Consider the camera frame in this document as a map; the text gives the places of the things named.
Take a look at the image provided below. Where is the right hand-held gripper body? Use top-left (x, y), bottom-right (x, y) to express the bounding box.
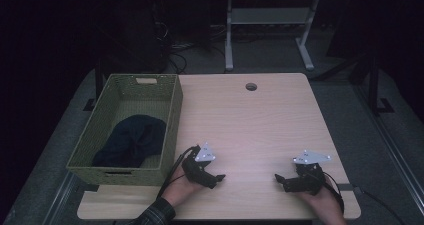
top-left (283, 149), bottom-right (332, 196)

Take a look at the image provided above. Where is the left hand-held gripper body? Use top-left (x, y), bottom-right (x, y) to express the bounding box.
top-left (181, 142), bottom-right (218, 187)

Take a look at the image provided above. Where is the dark knit hat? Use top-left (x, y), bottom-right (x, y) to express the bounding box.
top-left (91, 114), bottom-right (168, 169)

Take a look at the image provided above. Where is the green woven basket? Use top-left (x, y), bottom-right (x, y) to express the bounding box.
top-left (65, 73), bottom-right (184, 187)

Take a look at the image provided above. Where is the person's left hand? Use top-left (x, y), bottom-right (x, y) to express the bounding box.
top-left (161, 164), bottom-right (204, 209)

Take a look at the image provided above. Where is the person's right hand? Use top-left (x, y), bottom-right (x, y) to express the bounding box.
top-left (294, 181), bottom-right (346, 225)

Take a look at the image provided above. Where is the grey tape strip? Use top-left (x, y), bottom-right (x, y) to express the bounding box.
top-left (335, 183), bottom-right (363, 193)

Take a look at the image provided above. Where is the black stand leg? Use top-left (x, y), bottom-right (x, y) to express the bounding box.
top-left (364, 49), bottom-right (395, 117)
top-left (82, 59), bottom-right (105, 113)

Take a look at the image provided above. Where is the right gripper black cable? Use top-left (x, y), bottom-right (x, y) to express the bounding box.
top-left (320, 170), bottom-right (346, 215)

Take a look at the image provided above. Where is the thin black cable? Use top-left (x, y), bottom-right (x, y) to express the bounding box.
top-left (360, 188), bottom-right (399, 225)

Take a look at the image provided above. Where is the metal floor rail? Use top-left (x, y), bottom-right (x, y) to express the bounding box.
top-left (41, 171), bottom-right (78, 225)
top-left (352, 84), bottom-right (424, 217)

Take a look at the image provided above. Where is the tangle of black cables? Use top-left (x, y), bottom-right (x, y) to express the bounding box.
top-left (156, 19), bottom-right (228, 75)

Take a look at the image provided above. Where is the white metal stand frame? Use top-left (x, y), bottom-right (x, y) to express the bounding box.
top-left (224, 0), bottom-right (322, 73)

